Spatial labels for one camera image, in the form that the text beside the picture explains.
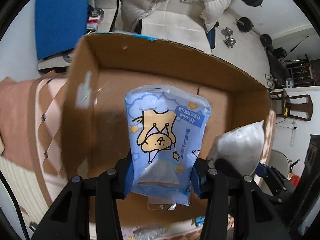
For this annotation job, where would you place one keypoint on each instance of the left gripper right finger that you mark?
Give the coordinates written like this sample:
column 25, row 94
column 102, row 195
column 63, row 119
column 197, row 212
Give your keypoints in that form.
column 228, row 193

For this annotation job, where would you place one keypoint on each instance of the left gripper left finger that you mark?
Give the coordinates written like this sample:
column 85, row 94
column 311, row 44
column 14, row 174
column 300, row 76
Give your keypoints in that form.
column 68, row 216

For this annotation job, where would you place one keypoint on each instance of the white soft plastic pack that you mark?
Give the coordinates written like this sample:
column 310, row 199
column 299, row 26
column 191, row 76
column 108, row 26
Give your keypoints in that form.
column 241, row 147

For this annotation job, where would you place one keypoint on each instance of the blue cartoon tissue pack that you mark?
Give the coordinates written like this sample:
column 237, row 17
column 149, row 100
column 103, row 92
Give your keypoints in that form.
column 166, row 127

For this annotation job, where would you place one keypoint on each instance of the dark wooden chair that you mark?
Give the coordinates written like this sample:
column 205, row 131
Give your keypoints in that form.
column 298, row 107

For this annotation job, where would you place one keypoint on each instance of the brown cardboard box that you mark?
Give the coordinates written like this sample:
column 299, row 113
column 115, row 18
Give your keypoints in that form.
column 94, row 125

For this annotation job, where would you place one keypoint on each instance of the checkered table mat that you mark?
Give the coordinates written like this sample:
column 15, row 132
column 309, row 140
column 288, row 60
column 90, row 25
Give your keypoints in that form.
column 31, row 115

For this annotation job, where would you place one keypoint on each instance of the chrome dumbbell pair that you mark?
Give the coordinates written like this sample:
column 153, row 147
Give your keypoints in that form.
column 228, row 41

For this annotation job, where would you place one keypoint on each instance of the white padded chair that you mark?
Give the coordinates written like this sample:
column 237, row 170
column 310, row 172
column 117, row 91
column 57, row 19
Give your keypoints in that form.
column 172, row 20

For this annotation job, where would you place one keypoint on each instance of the blue folded mat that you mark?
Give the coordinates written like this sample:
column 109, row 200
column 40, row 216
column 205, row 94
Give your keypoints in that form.
column 58, row 25

